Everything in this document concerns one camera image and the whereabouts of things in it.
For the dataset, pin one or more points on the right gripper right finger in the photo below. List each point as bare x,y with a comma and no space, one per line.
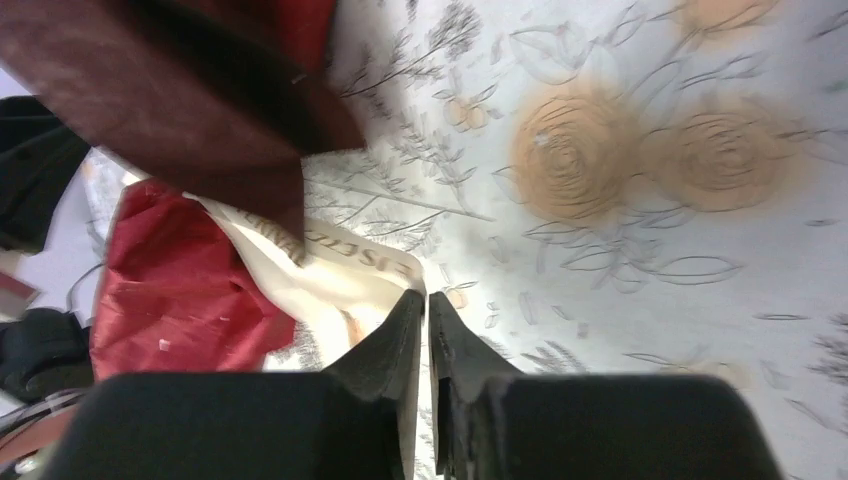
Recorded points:
493,421

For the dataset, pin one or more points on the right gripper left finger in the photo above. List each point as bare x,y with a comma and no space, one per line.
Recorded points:
355,419

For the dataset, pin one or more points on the cream printed ribbon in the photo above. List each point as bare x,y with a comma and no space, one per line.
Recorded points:
358,308

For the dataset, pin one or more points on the dark red wrapping paper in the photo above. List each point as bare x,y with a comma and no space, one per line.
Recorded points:
200,97

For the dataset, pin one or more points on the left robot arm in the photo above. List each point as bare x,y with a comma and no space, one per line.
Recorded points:
44,350

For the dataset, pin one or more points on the floral tablecloth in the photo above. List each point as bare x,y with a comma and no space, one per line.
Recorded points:
605,187

